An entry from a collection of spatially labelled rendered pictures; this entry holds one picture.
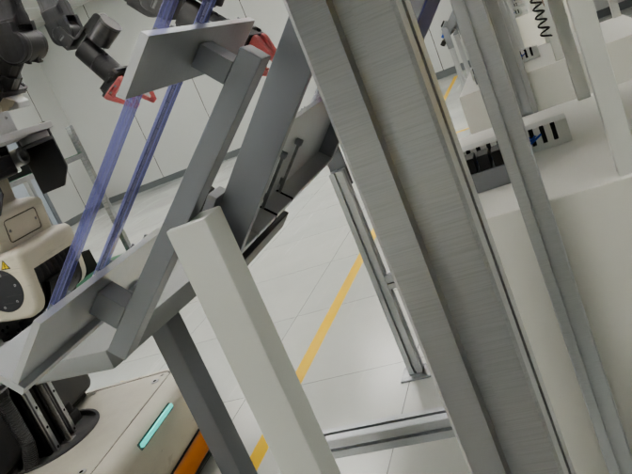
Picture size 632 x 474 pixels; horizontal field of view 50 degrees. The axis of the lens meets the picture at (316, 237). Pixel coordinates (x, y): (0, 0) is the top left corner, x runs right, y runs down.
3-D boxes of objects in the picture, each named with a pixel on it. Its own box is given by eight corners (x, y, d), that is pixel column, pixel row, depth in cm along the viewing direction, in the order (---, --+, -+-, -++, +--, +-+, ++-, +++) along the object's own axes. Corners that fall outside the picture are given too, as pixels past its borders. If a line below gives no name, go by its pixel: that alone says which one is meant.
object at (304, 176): (241, 255, 119) (204, 237, 120) (330, 162, 179) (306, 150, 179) (243, 249, 119) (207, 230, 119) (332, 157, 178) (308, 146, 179)
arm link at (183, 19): (181, 26, 119) (165, 26, 114) (196, -11, 116) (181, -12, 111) (214, 45, 119) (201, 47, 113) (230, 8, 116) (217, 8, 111)
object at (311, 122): (229, 243, 119) (213, 234, 119) (323, 153, 179) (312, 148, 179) (267, 146, 111) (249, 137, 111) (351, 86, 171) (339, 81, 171)
